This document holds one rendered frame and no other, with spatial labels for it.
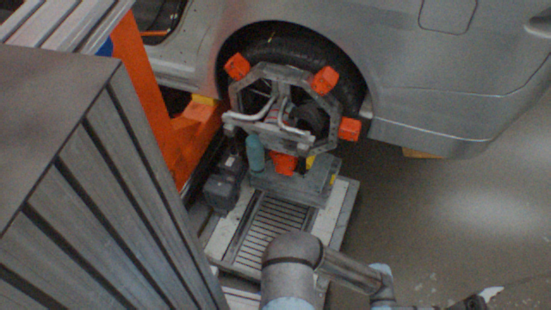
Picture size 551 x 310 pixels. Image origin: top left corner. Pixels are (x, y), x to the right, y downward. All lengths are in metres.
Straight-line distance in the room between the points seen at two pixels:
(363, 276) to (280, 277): 0.32
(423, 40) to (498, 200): 1.60
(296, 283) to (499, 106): 1.19
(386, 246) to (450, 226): 0.43
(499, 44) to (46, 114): 1.44
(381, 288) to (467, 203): 1.74
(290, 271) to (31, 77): 0.62
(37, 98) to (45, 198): 0.10
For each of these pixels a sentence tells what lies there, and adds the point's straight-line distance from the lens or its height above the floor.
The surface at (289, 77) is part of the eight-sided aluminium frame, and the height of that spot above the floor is 1.12.
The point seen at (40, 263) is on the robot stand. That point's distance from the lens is 0.39.
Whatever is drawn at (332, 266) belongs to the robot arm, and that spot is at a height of 1.33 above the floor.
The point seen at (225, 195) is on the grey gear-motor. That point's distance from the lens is 2.24.
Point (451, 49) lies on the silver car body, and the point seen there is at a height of 1.33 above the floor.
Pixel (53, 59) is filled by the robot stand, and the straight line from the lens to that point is 0.47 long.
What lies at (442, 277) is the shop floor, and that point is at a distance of 2.58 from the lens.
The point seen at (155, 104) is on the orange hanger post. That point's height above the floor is 1.11.
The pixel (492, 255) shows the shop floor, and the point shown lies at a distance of 2.75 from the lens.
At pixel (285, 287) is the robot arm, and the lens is 0.86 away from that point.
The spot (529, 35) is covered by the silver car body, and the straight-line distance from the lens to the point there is 1.60.
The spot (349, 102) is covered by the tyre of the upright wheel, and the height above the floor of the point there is 0.97.
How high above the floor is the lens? 2.28
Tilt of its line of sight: 53 degrees down
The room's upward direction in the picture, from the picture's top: 5 degrees counter-clockwise
